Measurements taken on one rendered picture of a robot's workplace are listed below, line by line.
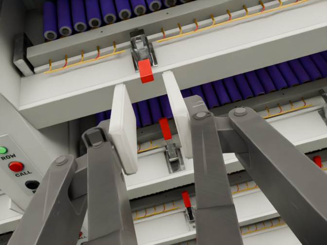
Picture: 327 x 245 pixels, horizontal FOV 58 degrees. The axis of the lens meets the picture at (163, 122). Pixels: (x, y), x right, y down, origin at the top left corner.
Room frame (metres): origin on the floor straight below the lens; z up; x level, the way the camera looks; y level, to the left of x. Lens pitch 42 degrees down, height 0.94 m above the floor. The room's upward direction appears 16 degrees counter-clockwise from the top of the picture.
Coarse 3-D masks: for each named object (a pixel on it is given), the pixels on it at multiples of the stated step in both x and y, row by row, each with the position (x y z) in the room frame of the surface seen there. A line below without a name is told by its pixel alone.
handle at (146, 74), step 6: (138, 42) 0.30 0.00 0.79; (138, 48) 0.31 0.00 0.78; (144, 48) 0.31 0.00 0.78; (138, 54) 0.29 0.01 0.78; (144, 54) 0.29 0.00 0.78; (144, 60) 0.27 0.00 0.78; (138, 66) 0.26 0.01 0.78; (144, 66) 0.26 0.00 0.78; (150, 66) 0.25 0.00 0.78; (144, 72) 0.24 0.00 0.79; (150, 72) 0.24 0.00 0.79; (144, 78) 0.24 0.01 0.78; (150, 78) 0.24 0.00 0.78
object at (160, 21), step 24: (216, 0) 0.34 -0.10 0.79; (240, 0) 0.34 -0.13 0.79; (264, 0) 0.34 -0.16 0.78; (120, 24) 0.35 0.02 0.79; (144, 24) 0.34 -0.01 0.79; (168, 24) 0.34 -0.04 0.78; (216, 24) 0.32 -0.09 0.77; (48, 48) 0.35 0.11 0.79; (72, 48) 0.34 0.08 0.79; (96, 48) 0.35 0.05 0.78; (48, 72) 0.33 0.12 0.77
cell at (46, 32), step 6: (48, 6) 0.44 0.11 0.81; (54, 6) 0.44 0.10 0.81; (48, 12) 0.42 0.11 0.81; (54, 12) 0.43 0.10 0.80; (48, 18) 0.41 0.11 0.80; (54, 18) 0.42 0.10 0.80; (48, 24) 0.40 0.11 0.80; (54, 24) 0.40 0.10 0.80; (48, 30) 0.39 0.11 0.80; (54, 30) 0.39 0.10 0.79; (48, 36) 0.39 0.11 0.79; (54, 36) 0.39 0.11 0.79
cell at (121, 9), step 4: (116, 0) 0.41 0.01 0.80; (120, 0) 0.40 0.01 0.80; (124, 0) 0.40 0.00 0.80; (116, 4) 0.40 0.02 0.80; (120, 4) 0.39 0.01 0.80; (124, 4) 0.39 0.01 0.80; (128, 4) 0.40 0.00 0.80; (116, 8) 0.40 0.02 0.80; (120, 8) 0.39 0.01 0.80; (124, 8) 0.39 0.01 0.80; (128, 8) 0.39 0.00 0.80; (120, 12) 0.39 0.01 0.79; (124, 12) 0.38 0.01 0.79; (128, 12) 0.39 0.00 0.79; (120, 16) 0.39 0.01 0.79; (124, 16) 0.39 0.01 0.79; (128, 16) 0.39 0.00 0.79
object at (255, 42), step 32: (320, 0) 0.32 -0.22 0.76; (0, 32) 0.37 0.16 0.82; (32, 32) 0.43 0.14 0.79; (224, 32) 0.32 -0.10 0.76; (256, 32) 0.31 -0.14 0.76; (288, 32) 0.29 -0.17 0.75; (320, 32) 0.29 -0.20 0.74; (0, 64) 0.32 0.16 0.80; (96, 64) 0.33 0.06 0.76; (128, 64) 0.32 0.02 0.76; (160, 64) 0.30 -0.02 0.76; (192, 64) 0.29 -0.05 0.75; (224, 64) 0.29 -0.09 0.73; (256, 64) 0.30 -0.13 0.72; (32, 96) 0.31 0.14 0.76; (64, 96) 0.30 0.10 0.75; (96, 96) 0.30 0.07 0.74
